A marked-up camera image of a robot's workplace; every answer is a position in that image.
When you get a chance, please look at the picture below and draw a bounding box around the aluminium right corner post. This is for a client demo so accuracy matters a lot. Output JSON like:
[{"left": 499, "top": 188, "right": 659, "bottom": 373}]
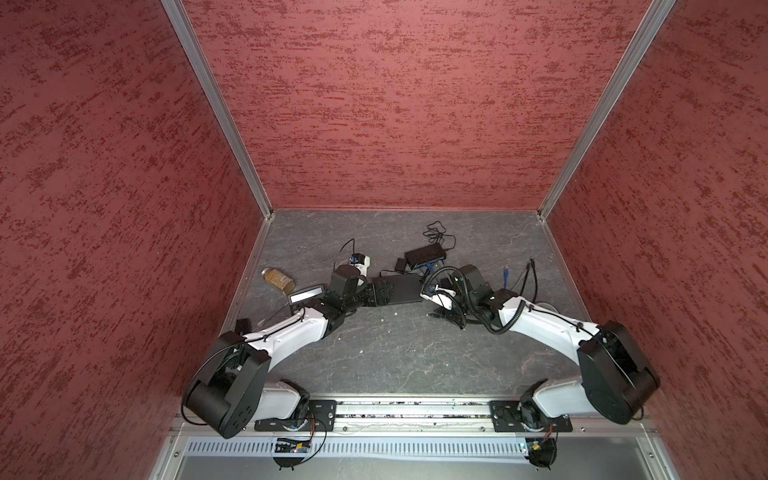
[{"left": 538, "top": 0, "right": 676, "bottom": 223}]

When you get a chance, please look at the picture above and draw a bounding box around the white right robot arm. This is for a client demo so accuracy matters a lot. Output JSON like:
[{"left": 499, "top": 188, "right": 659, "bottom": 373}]
[{"left": 420, "top": 265, "right": 661, "bottom": 432}]

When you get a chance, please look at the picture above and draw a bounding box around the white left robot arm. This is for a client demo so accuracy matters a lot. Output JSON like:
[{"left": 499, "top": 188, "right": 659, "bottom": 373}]
[{"left": 180, "top": 264, "right": 394, "bottom": 439}]

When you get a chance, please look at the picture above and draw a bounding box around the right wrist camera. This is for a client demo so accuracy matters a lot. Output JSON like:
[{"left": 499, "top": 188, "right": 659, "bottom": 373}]
[{"left": 420, "top": 286, "right": 457, "bottom": 311}]

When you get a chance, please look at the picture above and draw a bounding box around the aluminium corner post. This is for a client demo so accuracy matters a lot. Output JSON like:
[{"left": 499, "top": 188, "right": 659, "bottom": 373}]
[
  {"left": 161, "top": 0, "right": 273, "bottom": 221},
  {"left": 538, "top": 0, "right": 676, "bottom": 223}
]

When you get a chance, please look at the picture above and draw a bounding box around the black power adapter with cable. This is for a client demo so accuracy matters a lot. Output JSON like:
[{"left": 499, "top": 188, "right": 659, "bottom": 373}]
[{"left": 422, "top": 220, "right": 457, "bottom": 251}]

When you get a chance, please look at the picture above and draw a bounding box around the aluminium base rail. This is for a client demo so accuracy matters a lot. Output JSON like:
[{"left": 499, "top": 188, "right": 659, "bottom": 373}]
[{"left": 305, "top": 394, "right": 659, "bottom": 438}]

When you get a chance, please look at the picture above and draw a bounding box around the black network switch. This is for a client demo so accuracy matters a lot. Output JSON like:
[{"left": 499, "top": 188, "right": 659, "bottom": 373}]
[
  {"left": 404, "top": 243, "right": 446, "bottom": 269},
  {"left": 373, "top": 274, "right": 422, "bottom": 306}
]

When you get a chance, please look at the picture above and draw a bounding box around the aluminium left corner post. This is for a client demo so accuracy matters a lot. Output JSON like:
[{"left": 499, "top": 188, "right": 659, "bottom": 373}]
[{"left": 161, "top": 0, "right": 273, "bottom": 221}]

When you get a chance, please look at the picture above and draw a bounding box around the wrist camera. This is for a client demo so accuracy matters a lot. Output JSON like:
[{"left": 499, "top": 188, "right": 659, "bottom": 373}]
[
  {"left": 420, "top": 286, "right": 457, "bottom": 311},
  {"left": 348, "top": 252, "right": 371, "bottom": 277}
]

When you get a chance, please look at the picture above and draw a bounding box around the glass jar with brown contents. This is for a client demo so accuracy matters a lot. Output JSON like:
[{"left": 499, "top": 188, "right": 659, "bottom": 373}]
[{"left": 261, "top": 267, "right": 296, "bottom": 296}]

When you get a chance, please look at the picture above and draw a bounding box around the black calculator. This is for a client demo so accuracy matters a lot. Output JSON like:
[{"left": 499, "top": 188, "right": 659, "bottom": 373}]
[{"left": 288, "top": 284, "right": 325, "bottom": 305}]

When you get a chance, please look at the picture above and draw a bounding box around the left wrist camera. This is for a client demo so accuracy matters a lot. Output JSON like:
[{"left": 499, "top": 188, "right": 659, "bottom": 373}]
[{"left": 348, "top": 252, "right": 371, "bottom": 277}]

